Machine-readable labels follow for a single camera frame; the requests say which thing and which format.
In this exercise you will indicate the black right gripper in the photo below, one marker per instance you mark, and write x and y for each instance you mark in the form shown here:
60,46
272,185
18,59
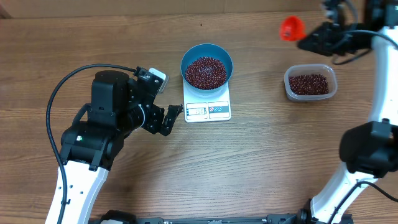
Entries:
323,35

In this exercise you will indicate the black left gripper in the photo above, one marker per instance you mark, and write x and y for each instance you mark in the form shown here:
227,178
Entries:
153,125

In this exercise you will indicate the red plastic measuring scoop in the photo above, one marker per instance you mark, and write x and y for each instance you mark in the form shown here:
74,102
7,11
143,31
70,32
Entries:
292,29

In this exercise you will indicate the blue plastic bowl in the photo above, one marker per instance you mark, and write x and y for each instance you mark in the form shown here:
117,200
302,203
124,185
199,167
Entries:
207,50

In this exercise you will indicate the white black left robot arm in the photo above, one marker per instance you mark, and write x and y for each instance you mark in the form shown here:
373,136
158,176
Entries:
119,105

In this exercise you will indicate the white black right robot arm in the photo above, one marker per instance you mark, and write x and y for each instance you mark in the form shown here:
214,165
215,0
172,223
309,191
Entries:
367,152

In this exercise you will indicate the white digital kitchen scale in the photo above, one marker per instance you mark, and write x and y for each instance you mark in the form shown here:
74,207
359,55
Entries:
206,105

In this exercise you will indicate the red adzuki beans in bowl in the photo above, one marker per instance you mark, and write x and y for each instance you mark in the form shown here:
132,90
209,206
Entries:
206,73

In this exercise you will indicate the red adzuki beans in container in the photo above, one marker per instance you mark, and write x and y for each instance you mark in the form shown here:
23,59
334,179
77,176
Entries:
313,84

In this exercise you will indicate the clear plastic bean container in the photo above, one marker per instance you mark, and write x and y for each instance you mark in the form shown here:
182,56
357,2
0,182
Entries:
307,69

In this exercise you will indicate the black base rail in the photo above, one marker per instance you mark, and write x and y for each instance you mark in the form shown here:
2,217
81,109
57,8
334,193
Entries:
116,216

